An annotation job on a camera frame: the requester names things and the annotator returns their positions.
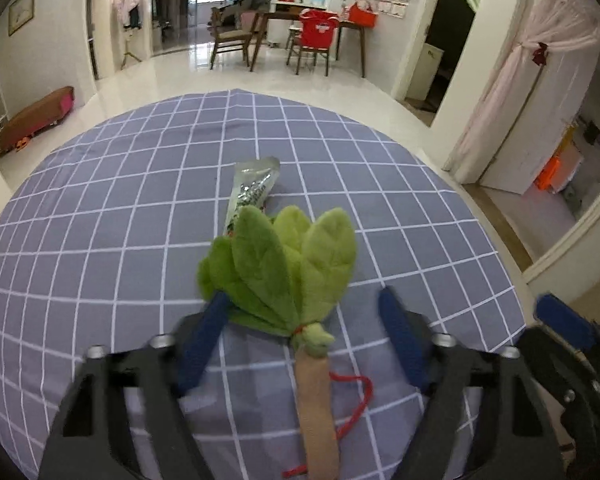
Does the framed wall picture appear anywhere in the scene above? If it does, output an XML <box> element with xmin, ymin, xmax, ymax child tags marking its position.
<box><xmin>7</xmin><ymin>0</ymin><xmax>36</xmax><ymax>37</ymax></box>

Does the blue-grey grid tablecloth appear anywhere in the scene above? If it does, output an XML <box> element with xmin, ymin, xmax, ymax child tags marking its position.
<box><xmin>0</xmin><ymin>89</ymin><xmax>527</xmax><ymax>480</ymax></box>

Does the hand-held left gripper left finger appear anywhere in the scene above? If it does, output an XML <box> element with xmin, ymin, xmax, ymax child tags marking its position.
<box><xmin>40</xmin><ymin>290</ymin><xmax>231</xmax><ymax>480</ymax></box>

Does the orange bag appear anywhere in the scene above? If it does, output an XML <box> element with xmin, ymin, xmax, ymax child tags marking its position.
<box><xmin>347</xmin><ymin>1</ymin><xmax>379</xmax><ymax>27</ymax></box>

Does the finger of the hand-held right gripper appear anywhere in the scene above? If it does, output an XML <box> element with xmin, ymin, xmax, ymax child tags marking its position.
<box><xmin>517</xmin><ymin>292</ymin><xmax>600</xmax><ymax>480</ymax></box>

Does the wooden chair with cover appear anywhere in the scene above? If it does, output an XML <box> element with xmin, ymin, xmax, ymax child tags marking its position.
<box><xmin>286</xmin><ymin>25</ymin><xmax>331</xmax><ymax>77</ymax></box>

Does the pink curtain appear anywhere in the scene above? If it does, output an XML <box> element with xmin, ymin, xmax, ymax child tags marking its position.
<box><xmin>442</xmin><ymin>0</ymin><xmax>600</xmax><ymax>186</ymax></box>

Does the white cabinet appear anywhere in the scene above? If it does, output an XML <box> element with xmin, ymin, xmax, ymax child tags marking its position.
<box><xmin>405</xmin><ymin>42</ymin><xmax>443</xmax><ymax>103</ymax></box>

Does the wooden armchair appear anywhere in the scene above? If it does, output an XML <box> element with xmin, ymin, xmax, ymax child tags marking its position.
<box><xmin>210</xmin><ymin>6</ymin><xmax>258</xmax><ymax>70</ymax></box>

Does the red fabric chair cover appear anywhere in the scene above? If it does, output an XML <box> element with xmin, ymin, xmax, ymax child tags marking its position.
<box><xmin>299</xmin><ymin>8</ymin><xmax>340</xmax><ymax>50</ymax></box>

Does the wooden dining table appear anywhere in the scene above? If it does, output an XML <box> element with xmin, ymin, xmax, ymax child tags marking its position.
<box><xmin>250</xmin><ymin>0</ymin><xmax>368</xmax><ymax>78</ymax></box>

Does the brown board with pink end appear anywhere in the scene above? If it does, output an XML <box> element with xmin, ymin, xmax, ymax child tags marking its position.
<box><xmin>0</xmin><ymin>86</ymin><xmax>76</xmax><ymax>153</ymax></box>

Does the wooden coat stand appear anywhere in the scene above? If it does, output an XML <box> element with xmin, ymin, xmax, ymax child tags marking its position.
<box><xmin>121</xmin><ymin>27</ymin><xmax>141</xmax><ymax>70</ymax></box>

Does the white door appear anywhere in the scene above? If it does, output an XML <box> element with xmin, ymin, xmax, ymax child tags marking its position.
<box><xmin>480</xmin><ymin>45</ymin><xmax>600</xmax><ymax>196</ymax></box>

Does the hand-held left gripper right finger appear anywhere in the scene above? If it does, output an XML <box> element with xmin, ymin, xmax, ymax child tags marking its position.
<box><xmin>377</xmin><ymin>287</ymin><xmax>566</xmax><ymax>480</ymax></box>

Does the silver snack wrapper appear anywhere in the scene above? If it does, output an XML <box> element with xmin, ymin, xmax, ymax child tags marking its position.
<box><xmin>222</xmin><ymin>156</ymin><xmax>281</xmax><ymax>238</ymax></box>

